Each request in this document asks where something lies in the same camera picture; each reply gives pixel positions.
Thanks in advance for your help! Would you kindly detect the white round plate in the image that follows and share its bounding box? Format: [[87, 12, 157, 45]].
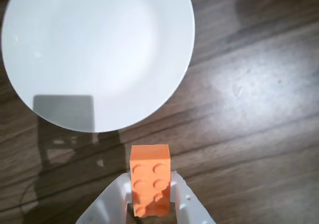
[[1, 0, 196, 133]]

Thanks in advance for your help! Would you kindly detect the orange lego block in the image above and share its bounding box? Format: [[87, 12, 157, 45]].
[[129, 144, 171, 219]]

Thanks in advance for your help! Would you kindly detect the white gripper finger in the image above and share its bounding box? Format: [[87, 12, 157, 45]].
[[75, 173, 133, 224], [169, 170, 216, 224]]

